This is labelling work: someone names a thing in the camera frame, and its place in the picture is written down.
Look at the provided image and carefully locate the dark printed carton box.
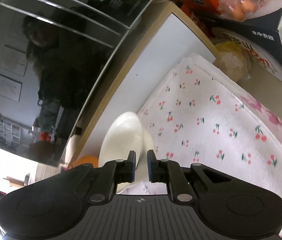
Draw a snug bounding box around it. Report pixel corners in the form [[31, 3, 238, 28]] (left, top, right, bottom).
[[201, 0, 282, 81]]

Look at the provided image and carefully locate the cherry print tablecloth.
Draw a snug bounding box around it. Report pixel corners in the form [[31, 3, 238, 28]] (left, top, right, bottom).
[[120, 52, 282, 240]]

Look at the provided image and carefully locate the floral pink cloth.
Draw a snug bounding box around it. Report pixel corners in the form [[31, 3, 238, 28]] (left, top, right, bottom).
[[238, 94, 282, 160]]

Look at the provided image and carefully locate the small cream bowl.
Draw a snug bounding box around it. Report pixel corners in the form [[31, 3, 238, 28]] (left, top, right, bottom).
[[98, 112, 143, 194]]

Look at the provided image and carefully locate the large cream bowl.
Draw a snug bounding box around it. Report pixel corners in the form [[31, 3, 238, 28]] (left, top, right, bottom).
[[135, 127, 154, 183]]

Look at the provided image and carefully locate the large orange on table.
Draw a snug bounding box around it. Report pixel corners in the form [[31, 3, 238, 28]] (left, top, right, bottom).
[[72, 155, 99, 168]]

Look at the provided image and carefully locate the black microwave oven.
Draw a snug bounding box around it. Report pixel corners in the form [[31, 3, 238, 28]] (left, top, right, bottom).
[[0, 0, 153, 166]]

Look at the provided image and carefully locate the white wooden-edged board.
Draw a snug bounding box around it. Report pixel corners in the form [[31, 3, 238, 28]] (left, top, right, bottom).
[[66, 2, 218, 165]]

